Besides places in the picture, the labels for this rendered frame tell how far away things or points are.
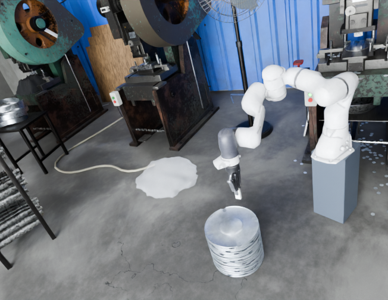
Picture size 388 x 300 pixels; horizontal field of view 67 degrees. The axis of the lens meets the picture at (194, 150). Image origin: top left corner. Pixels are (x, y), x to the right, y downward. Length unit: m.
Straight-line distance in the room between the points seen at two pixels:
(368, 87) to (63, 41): 3.21
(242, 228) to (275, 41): 2.41
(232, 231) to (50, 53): 2.97
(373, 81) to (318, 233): 0.97
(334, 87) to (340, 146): 0.31
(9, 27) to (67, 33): 0.69
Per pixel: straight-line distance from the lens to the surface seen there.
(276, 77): 1.64
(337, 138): 1.64
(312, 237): 1.87
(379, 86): 2.15
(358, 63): 2.16
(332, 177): 1.75
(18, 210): 2.49
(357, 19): 2.16
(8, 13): 3.70
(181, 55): 3.04
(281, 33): 3.54
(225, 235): 1.60
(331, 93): 1.49
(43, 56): 3.80
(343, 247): 1.84
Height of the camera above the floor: 1.41
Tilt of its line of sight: 30 degrees down
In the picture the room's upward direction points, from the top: 15 degrees counter-clockwise
